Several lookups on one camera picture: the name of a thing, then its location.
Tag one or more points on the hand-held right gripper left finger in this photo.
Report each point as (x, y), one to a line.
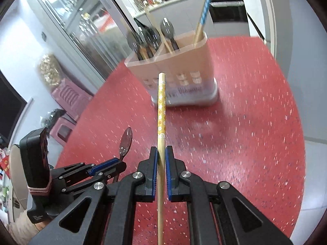
(153, 169)

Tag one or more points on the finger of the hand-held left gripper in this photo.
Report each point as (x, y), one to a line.
(112, 171)
(104, 166)

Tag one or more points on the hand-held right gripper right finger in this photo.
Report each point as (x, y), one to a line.
(168, 169)

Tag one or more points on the yellow floral chopstick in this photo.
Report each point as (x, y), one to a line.
(155, 25)
(161, 107)

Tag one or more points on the beige and white utensil holder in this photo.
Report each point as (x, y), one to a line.
(184, 63)

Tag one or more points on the person's left forearm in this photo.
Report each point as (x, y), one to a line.
(19, 220)

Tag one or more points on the small pink plastic stool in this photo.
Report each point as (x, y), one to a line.
(61, 130)

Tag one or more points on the dark plastic bag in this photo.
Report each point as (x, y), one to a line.
(52, 118)

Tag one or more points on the large pink plastic stool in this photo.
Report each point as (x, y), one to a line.
(69, 97)

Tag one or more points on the clear bag of pale nuts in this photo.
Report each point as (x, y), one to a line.
(49, 70)

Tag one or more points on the glass door cabinet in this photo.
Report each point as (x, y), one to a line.
(76, 17)

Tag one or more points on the white kitchen counter cabinet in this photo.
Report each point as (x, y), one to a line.
(178, 7)

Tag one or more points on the blue patterned chopstick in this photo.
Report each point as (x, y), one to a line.
(205, 10)

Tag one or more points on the black built-in oven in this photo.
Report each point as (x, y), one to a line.
(227, 7)

